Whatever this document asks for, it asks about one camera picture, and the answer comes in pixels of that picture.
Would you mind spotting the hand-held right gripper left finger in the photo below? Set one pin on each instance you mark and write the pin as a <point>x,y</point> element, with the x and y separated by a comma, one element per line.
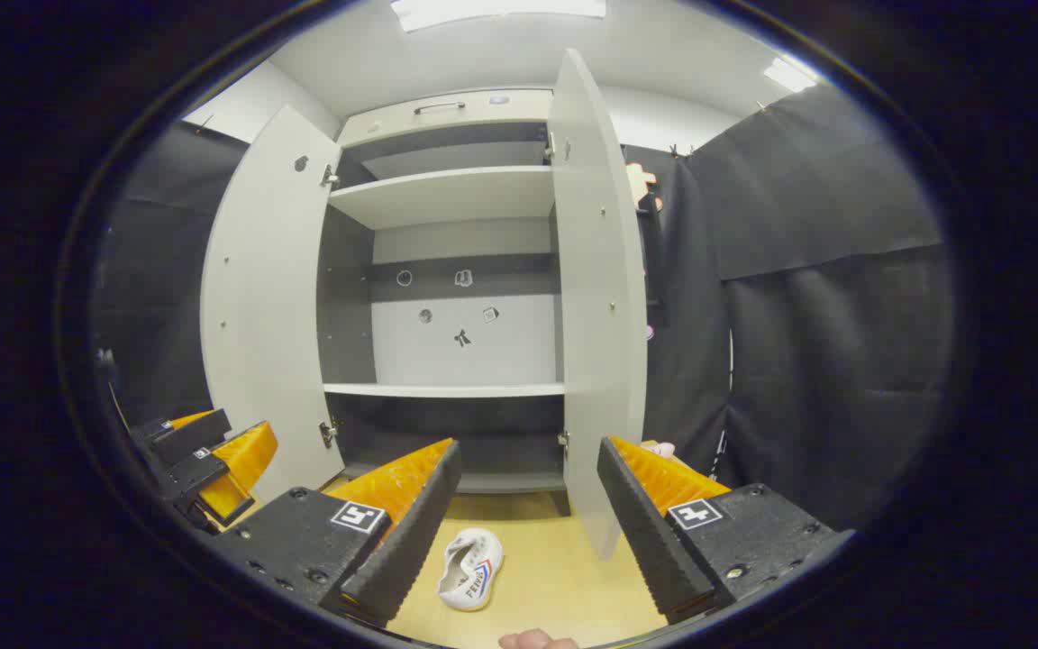
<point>411,541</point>

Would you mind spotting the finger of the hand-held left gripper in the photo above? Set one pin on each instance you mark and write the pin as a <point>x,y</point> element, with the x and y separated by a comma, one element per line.
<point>195,435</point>
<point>199,469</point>

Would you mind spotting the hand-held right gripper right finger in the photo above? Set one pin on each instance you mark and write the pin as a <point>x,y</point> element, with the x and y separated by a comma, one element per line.
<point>645,532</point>

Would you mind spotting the white shoe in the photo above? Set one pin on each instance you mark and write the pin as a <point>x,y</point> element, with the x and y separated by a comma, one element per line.
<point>474,577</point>

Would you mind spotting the grey cabinet door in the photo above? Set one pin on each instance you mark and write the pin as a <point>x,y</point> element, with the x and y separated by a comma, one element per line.
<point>267,297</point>
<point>596,297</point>

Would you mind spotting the grey shoe cabinet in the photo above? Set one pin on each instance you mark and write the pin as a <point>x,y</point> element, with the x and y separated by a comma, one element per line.
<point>465,194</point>

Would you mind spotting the pink object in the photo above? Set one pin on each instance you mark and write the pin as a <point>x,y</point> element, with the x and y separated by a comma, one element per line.
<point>660,448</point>

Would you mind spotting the black backdrop cloth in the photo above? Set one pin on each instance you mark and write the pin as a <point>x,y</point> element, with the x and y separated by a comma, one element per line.
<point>825,361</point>

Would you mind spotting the small ceiling light panel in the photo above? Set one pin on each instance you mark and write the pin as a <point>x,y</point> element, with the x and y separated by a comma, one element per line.
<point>789,75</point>

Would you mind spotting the large ceiling light panel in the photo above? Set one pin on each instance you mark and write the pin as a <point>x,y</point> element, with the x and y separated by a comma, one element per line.
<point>501,11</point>

